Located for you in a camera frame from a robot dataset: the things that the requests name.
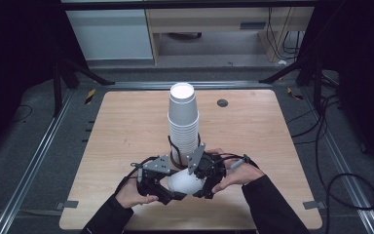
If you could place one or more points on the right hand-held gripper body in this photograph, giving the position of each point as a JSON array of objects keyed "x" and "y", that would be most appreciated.
[{"x": 207, "y": 167}]

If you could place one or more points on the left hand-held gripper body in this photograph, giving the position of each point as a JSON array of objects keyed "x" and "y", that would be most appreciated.
[{"x": 156, "y": 165}]

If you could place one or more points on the white disposable paper cup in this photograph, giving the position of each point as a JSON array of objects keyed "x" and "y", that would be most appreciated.
[{"x": 183, "y": 183}]

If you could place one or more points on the stack of white paper cups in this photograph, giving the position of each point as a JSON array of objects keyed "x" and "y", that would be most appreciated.
[{"x": 182, "y": 130}]

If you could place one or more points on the person's right hand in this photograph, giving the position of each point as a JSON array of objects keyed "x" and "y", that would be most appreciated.
[{"x": 240, "y": 174}]

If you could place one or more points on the person's left hand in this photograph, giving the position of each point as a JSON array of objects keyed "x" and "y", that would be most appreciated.
[{"x": 130, "y": 195}]

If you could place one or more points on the round grey table grommet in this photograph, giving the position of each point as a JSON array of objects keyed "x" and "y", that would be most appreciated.
[{"x": 222, "y": 103}]

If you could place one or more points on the yellow black tape strip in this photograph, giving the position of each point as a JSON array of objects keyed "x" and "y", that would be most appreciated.
[
  {"x": 90, "y": 96},
  {"x": 294, "y": 94}
]

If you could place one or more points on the black metal stand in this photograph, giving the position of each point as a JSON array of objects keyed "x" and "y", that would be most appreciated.
[
  {"x": 316, "y": 81},
  {"x": 58, "y": 87}
]

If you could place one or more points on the white cabinet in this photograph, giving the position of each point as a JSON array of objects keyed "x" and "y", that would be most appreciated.
[{"x": 110, "y": 35}]

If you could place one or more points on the light wooden desk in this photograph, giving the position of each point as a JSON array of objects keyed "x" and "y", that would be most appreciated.
[{"x": 207, "y": 19}]

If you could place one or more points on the metal floor rail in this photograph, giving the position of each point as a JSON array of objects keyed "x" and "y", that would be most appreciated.
[
  {"x": 136, "y": 85},
  {"x": 29, "y": 169},
  {"x": 347, "y": 175}
]

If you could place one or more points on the grey table bracket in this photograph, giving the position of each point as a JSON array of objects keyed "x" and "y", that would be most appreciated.
[
  {"x": 315, "y": 205},
  {"x": 66, "y": 205}
]

